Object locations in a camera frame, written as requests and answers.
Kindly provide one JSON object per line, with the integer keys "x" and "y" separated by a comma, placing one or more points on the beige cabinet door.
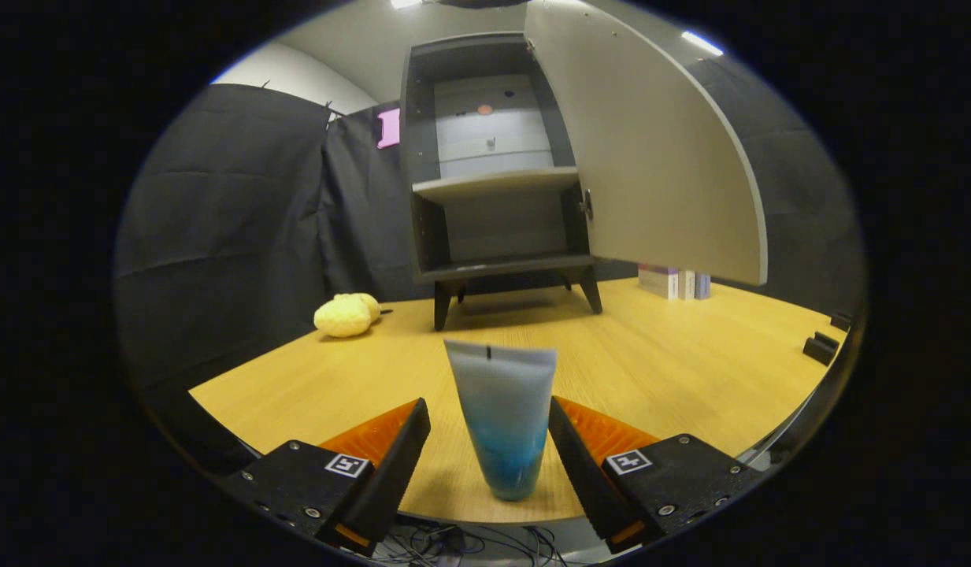
{"x": 658, "y": 157}

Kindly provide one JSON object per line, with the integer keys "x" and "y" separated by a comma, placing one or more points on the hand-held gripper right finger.
{"x": 583, "y": 472}

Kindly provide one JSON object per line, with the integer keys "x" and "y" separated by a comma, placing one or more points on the blue translucent tube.
{"x": 505, "y": 417}

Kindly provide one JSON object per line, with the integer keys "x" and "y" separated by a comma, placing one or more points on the yellow sponge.
{"x": 345, "y": 316}

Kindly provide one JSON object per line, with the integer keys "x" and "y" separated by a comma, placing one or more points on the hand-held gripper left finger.
{"x": 394, "y": 465}

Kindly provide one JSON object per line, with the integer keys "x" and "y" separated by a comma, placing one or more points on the black block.
{"x": 820, "y": 348}

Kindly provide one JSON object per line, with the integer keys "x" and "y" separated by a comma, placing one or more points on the white spine book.
{"x": 687, "y": 284}

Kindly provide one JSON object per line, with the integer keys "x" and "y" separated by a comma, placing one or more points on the black backdrop cloth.
{"x": 217, "y": 236}

